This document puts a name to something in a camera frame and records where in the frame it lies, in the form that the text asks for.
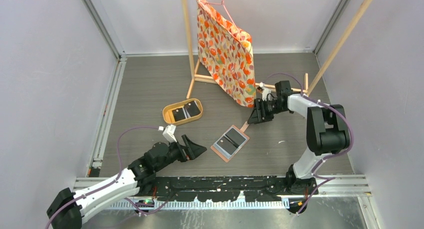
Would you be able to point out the black credit card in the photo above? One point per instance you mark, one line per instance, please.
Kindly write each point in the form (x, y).
(236, 138)

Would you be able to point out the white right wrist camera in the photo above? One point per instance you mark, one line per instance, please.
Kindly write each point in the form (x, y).
(265, 92)

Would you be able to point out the orange floral fabric bag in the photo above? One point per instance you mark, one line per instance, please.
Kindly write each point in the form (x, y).
(226, 51)

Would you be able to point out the pink blue card holder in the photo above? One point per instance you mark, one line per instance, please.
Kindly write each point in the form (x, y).
(230, 142)

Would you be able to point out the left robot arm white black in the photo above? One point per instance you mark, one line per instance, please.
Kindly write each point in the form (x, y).
(71, 209)

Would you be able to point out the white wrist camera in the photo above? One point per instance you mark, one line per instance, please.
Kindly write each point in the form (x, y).
(168, 132)
(265, 92)

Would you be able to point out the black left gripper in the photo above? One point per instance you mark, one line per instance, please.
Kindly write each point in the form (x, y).
(192, 149)

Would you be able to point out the pink wire hanger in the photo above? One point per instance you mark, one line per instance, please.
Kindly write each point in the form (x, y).
(222, 3)

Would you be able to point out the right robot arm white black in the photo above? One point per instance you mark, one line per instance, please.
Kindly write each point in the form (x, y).
(327, 133)

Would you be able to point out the yellow oval card tray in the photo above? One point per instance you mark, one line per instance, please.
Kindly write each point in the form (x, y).
(167, 114)

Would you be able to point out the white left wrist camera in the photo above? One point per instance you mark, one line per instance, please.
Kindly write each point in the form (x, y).
(168, 132)

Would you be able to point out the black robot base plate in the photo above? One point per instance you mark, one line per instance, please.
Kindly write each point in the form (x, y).
(268, 188)

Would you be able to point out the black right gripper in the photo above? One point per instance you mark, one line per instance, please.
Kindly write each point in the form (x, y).
(257, 117)

